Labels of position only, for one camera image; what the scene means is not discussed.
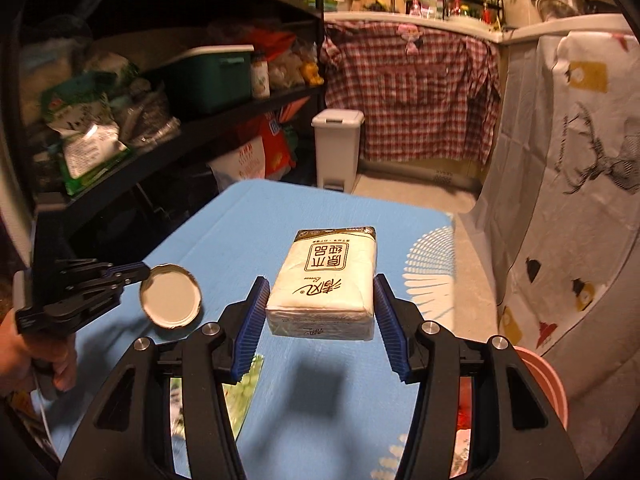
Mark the red snack bag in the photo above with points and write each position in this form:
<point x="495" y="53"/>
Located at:
<point x="272" y="42"/>

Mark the white metal jar lid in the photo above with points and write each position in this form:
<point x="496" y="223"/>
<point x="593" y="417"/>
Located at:
<point x="170" y="297"/>

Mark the black shelf rack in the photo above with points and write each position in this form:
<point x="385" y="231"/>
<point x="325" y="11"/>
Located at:
<point x="200" y="130"/>

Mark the green white labelled packet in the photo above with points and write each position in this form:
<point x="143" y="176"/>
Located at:
<point x="90" y="155"/>

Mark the yellow figurine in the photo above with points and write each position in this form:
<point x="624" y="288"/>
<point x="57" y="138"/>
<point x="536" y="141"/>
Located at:
<point x="311" y="74"/>

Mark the white deer print curtain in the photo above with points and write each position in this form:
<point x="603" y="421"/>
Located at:
<point x="575" y="210"/>

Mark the clear plastic bag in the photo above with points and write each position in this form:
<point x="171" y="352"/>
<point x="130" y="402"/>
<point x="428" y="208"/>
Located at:
<point x="150" y="125"/>

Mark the pink plastic basin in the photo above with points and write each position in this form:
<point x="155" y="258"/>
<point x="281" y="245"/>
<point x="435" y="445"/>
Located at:
<point x="547" y="390"/>

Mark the red plaid shirt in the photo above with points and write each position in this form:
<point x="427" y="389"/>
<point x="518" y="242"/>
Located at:
<point x="415" y="100"/>

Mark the large green white bag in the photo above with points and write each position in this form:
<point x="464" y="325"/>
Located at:
<point x="85" y="105"/>

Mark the white pedal bin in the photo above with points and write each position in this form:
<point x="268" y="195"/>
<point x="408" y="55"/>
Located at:
<point x="337" y="155"/>

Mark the green snack wrapper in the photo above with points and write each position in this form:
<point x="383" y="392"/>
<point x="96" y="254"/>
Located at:
<point x="242" y="400"/>

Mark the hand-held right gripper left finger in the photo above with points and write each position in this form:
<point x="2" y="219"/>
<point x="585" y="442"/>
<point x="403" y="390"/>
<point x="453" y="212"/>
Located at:
<point x="250" y="330"/>

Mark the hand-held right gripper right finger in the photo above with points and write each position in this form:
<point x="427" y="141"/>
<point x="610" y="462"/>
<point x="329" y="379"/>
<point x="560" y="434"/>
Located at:
<point x="392" y="330"/>

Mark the person's left hand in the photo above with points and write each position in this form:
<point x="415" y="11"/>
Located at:
<point x="20" y="365"/>

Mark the white tissue pack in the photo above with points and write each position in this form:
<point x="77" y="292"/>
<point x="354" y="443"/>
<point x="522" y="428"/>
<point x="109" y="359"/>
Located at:
<point x="320" y="290"/>

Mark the orange red bag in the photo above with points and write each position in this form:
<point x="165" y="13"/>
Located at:
<point x="272" y="150"/>

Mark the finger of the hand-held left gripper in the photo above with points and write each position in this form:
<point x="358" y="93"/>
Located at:
<point x="100" y="295"/>
<point x="130" y="270"/>

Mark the white printed bag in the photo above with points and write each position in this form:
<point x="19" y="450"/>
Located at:
<point x="240" y="165"/>

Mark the green storage box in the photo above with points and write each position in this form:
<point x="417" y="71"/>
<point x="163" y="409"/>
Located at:
<point x="210" y="85"/>

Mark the white label jar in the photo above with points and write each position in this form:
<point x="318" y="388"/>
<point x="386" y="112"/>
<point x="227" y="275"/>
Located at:
<point x="260" y="80"/>

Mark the metal colander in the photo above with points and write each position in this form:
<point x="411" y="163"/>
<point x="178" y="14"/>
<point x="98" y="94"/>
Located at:
<point x="557" y="7"/>

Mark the blue tablecloth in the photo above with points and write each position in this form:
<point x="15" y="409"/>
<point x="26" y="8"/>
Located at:
<point x="250" y="230"/>

